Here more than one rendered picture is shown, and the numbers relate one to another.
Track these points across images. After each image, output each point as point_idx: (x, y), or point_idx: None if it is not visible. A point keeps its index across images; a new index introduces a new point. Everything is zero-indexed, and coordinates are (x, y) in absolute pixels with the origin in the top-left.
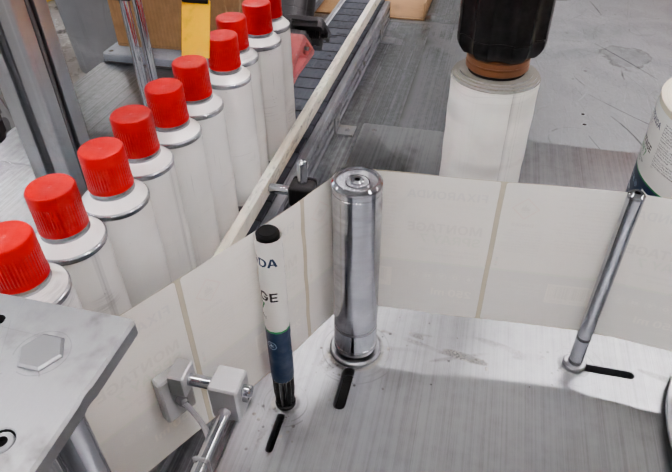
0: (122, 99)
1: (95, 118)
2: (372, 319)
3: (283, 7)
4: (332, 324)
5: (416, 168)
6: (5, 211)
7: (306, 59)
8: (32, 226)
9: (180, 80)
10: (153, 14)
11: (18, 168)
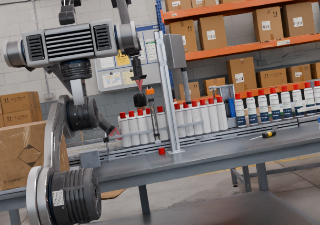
0: (105, 171)
1: (120, 168)
2: None
3: (109, 123)
4: None
5: None
6: (170, 158)
7: (112, 135)
8: (172, 156)
9: (162, 107)
10: (65, 160)
11: (153, 164)
